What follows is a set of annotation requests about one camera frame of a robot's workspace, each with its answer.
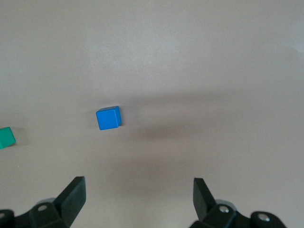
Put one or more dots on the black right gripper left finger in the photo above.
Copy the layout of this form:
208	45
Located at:
71	197

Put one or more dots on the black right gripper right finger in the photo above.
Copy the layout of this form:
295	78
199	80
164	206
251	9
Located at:
202	199

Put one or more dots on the blue wooden cube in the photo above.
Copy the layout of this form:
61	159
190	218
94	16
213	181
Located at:
108	118

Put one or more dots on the green wooden cube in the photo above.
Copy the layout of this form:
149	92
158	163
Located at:
6	139

